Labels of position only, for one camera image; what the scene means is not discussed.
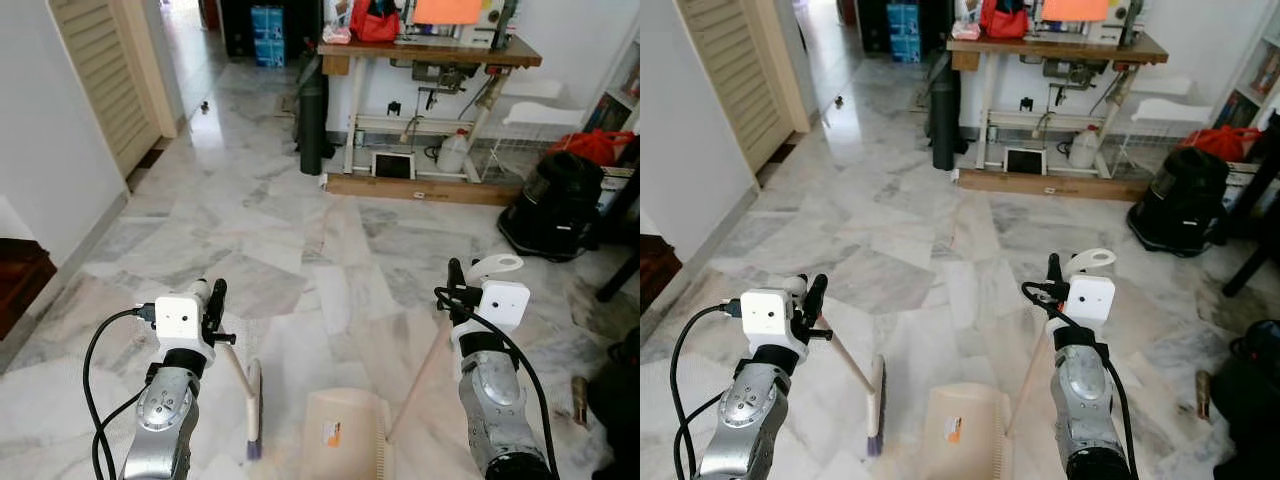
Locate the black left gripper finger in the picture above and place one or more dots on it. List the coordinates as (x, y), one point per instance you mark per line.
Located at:
(816, 300)
(216, 305)

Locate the wooden sewing machine table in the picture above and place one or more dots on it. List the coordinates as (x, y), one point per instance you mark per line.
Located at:
(1060, 47)
(430, 50)

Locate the dark wooden stairs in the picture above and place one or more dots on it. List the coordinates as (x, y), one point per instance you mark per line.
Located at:
(655, 270)
(20, 285)

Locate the white bookshelf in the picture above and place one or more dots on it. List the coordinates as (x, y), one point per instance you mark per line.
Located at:
(625, 90)
(1262, 80)

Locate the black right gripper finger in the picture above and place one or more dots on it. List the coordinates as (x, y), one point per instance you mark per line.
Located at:
(1054, 272)
(457, 280)

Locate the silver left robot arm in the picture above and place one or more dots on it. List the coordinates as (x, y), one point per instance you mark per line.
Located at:
(160, 420)
(745, 420)

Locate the beige broom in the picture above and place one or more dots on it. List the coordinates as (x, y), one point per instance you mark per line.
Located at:
(254, 410)
(876, 400)

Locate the white framed tablet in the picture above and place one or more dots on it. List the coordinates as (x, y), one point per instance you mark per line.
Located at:
(392, 165)
(1024, 161)

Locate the red shopping bag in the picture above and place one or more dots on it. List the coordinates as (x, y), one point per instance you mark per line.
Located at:
(1222, 142)
(590, 145)

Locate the tall black cylinder bag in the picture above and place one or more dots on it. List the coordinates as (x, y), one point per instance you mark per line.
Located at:
(943, 115)
(312, 120)

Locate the red handbag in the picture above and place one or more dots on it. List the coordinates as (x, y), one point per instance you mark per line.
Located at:
(375, 22)
(1003, 20)

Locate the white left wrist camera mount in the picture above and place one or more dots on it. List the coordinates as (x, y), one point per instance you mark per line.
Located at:
(770, 315)
(180, 318)

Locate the white plastic jug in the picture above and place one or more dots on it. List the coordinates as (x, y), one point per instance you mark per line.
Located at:
(1084, 150)
(453, 155)

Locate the black vacuum cleaner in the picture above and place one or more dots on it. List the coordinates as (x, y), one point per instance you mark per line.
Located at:
(1180, 200)
(555, 205)

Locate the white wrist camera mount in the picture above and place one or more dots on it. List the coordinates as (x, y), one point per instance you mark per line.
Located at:
(1090, 300)
(180, 318)
(770, 315)
(505, 305)

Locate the orange paper sheet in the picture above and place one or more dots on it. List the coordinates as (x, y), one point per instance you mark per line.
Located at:
(447, 10)
(1075, 8)

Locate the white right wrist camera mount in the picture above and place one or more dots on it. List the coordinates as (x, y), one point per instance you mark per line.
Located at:
(1090, 300)
(505, 305)

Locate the louvred wooden door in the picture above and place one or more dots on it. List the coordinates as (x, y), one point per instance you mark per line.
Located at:
(110, 70)
(740, 70)

